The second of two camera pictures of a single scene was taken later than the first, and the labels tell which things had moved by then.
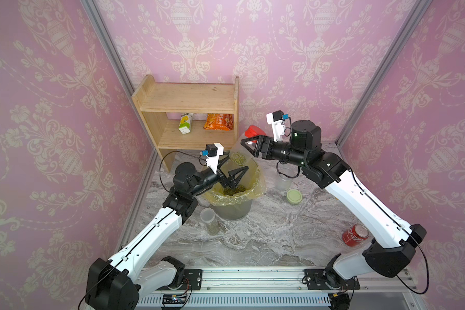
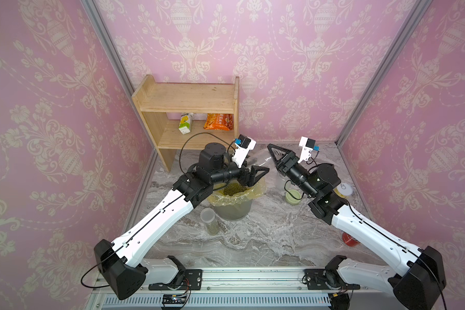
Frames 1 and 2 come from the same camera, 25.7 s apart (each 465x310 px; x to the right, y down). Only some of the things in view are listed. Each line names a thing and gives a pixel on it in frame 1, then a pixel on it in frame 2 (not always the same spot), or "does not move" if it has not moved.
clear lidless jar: (208, 216) does not move
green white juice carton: (185, 123) does not move
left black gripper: (232, 175) → (250, 180)
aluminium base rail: (366, 289) does not move
